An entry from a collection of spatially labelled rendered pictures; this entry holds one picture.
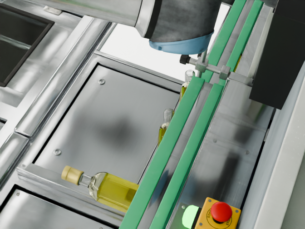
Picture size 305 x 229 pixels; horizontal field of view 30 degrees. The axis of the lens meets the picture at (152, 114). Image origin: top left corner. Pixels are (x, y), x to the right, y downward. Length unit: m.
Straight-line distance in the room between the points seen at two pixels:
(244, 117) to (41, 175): 0.55
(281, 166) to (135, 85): 0.97
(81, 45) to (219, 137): 0.70
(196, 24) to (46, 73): 0.79
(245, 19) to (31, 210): 0.82
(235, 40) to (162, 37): 0.60
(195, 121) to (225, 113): 0.07
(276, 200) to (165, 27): 0.44
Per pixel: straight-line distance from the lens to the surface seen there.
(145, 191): 1.19
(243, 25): 1.71
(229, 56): 1.61
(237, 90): 1.37
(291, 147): 0.81
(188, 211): 1.09
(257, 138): 1.29
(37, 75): 1.79
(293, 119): 0.83
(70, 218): 1.49
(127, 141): 1.58
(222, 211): 1.05
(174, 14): 1.07
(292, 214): 0.82
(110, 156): 1.55
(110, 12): 1.08
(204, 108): 1.34
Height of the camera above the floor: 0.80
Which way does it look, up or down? 9 degrees up
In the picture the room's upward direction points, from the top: 70 degrees counter-clockwise
